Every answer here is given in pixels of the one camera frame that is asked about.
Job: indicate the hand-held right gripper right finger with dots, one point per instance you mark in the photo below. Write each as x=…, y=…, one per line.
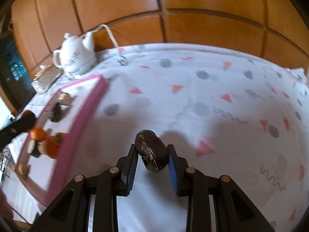
x=172, y=171

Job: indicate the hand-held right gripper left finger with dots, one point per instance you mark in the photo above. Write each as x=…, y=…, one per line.
x=131, y=171

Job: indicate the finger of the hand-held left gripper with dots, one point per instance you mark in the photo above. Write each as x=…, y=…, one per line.
x=21, y=124

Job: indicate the orange mandarin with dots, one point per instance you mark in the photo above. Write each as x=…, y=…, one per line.
x=37, y=134

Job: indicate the dark-skinned piece with pale cut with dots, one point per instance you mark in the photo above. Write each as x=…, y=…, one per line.
x=30, y=147

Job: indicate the dark round piece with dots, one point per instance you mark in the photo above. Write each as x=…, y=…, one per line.
x=56, y=112

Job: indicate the carrot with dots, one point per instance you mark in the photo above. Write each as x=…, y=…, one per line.
x=52, y=148

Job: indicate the pink tray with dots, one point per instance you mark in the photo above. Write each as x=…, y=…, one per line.
x=79, y=116

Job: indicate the patterned white tablecloth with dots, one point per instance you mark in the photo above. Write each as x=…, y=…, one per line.
x=193, y=101

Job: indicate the white ceramic kettle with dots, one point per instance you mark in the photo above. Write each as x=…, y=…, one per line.
x=72, y=55

